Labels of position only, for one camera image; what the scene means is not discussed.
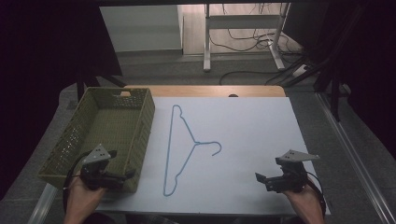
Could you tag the white power strip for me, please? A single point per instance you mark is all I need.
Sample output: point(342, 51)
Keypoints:
point(300, 71)

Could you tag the metal floor rail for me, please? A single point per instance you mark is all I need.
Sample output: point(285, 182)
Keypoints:
point(43, 205)
point(358, 161)

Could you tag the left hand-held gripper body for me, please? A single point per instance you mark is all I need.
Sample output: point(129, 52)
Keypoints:
point(97, 174)

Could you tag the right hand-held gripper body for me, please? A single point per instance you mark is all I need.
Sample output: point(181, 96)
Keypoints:
point(291, 175)

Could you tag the green woven plastic basket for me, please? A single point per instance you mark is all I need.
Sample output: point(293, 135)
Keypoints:
point(112, 130)

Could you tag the person's right hand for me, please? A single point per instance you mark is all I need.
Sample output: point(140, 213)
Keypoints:
point(302, 199)

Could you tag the white metal desk frame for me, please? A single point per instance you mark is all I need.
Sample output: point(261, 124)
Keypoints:
point(243, 21)

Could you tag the person's left hand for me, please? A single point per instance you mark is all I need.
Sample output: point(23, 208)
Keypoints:
point(81, 196)

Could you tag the small black round knob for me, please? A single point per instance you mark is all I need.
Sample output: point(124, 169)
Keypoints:
point(233, 95)

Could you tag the white cabinet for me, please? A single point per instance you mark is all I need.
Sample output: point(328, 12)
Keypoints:
point(140, 28)

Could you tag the white table mat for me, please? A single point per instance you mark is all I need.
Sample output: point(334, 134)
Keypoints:
point(249, 149)

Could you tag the wooden table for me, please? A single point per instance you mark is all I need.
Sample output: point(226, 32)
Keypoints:
point(205, 90)

